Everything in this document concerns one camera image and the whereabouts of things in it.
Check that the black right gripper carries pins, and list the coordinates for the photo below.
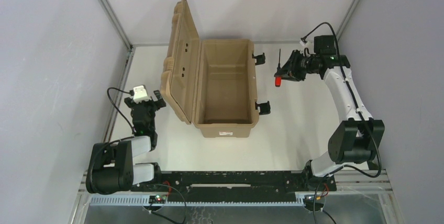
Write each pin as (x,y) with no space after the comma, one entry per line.
(291,68)

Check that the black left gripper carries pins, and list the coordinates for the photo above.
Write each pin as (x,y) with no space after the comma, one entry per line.
(143,104)

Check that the red handled screwdriver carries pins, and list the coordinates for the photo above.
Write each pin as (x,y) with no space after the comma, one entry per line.
(277,75)

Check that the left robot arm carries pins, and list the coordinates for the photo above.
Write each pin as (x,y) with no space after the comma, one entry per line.
(112,168)

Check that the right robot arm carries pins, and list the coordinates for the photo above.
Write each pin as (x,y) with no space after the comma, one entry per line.
(355,142)

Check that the black bin latch rear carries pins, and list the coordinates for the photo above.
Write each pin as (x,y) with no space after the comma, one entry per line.
(259,59)

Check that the black bin latch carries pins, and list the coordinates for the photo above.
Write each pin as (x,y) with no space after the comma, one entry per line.
(259,59)
(263,108)

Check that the black bin latch front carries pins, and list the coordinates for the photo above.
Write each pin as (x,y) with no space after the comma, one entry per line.
(263,108)

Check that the tan plastic storage bin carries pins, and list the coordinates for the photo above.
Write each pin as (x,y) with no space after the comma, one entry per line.
(209,83)

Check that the left controller board with leds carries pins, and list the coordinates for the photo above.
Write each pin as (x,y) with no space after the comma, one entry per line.
(157,199)

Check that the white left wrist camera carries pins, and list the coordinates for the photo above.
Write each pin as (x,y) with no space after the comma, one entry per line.
(140,94)

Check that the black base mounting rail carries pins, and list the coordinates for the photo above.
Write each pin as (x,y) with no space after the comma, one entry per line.
(236,186)

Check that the right controller board with wires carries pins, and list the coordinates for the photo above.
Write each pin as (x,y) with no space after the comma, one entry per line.
(313,204)

